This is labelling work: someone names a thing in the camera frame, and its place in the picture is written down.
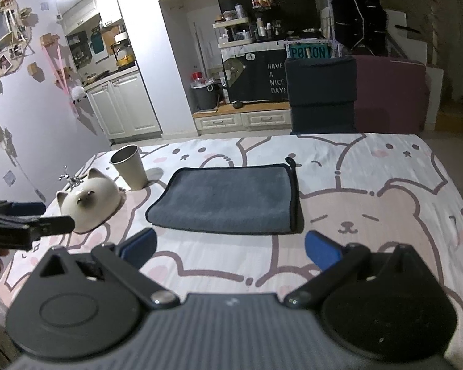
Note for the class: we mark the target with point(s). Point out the dark blue folded chair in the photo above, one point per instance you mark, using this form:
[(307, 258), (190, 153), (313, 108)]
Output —
[(321, 92)]

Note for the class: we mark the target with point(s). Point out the small metal jack ornament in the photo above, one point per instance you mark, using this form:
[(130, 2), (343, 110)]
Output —
[(67, 177)]

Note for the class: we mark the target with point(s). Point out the wooden wall shelf decoration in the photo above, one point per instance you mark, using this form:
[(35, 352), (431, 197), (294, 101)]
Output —
[(5, 42)]

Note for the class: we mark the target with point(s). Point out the white sheep plush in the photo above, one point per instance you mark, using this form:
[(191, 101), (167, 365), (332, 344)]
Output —
[(77, 92)]

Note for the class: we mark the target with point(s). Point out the white drawer cabinet wooden top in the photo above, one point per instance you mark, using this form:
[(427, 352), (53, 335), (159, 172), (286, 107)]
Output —
[(242, 117)]

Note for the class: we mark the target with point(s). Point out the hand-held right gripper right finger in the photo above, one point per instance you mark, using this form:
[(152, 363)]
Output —
[(321, 249)]

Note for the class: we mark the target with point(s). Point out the teal hanging bag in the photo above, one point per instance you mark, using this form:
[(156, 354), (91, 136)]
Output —
[(96, 41)]

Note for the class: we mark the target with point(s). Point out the white kitchen base cabinet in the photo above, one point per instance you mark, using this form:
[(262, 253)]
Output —
[(123, 104)]

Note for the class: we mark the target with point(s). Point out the white cat-shaped ceramic bowl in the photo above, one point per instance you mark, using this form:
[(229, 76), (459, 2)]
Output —
[(90, 202)]

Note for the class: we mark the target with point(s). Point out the white storage rack with bottles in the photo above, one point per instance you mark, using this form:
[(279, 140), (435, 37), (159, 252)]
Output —
[(234, 31)]

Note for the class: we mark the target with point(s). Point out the beige cup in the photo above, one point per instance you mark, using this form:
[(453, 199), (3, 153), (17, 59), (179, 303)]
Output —
[(130, 165)]

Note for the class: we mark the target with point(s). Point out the black printed cloth cover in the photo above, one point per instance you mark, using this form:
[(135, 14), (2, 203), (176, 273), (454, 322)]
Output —
[(256, 77)]

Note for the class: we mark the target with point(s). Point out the white mop pole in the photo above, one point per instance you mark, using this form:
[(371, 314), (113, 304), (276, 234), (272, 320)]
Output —
[(197, 52)]

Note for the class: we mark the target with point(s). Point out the grey trash bin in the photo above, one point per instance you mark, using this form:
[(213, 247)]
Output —
[(206, 96)]

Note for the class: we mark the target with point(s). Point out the grey towel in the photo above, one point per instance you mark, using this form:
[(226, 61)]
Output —
[(223, 198)]

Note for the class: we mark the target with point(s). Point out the white board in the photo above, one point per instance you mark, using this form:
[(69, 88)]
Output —
[(407, 32)]

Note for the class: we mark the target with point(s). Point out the bear printed bed sheet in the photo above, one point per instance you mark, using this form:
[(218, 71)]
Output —
[(370, 200)]

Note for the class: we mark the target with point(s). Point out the red-lidded clear container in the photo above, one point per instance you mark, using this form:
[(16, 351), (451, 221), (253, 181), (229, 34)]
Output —
[(197, 79)]

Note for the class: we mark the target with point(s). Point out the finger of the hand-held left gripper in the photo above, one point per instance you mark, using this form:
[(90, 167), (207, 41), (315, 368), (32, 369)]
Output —
[(25, 208), (56, 224)]

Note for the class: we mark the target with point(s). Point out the teal sign plate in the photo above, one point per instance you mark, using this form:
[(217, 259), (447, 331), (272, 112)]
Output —
[(308, 52)]

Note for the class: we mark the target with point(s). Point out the black hanging jacket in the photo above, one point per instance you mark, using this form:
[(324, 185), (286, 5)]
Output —
[(358, 11)]

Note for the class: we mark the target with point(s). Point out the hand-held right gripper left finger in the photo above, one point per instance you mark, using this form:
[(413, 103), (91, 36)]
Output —
[(139, 244)]

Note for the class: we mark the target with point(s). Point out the white kitchen wall cabinet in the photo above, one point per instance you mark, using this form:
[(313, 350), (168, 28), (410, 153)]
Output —
[(83, 9)]

